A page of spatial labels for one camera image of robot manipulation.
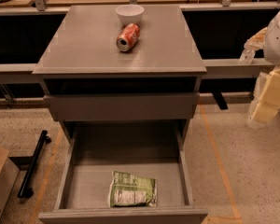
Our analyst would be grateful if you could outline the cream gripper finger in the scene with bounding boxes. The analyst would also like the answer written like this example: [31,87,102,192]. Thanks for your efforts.
[247,67,280,125]
[244,28,267,51]

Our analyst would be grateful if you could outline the green jalapeno chip bag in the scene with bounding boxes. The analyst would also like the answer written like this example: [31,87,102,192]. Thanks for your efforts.
[108,171,158,207]

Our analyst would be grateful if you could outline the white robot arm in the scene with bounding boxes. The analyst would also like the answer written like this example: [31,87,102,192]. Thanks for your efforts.
[239,11,280,128]

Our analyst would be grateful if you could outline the open grey middle drawer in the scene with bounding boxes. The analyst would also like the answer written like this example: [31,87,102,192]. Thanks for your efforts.
[39,121,207,224]

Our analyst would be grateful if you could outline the grey drawer cabinet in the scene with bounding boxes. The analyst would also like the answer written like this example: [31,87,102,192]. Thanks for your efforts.
[34,5,206,137]

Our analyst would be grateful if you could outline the grey closed top drawer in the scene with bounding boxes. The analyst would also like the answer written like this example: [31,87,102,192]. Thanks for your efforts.
[44,93,199,121]

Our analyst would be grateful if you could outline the clear sanitizer bottle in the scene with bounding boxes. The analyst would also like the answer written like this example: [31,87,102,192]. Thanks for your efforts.
[239,49,255,64]

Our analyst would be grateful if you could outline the red soda can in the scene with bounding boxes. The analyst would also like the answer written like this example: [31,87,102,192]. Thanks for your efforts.
[116,23,140,52]

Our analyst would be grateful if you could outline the white bowl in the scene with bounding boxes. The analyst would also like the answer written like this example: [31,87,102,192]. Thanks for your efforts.
[116,4,145,25]

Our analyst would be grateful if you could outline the black metal bar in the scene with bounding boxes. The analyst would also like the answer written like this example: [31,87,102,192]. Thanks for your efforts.
[17,130,51,198]

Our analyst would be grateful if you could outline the brown cardboard box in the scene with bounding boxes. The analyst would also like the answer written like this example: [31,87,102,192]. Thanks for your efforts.
[0,147,19,218]

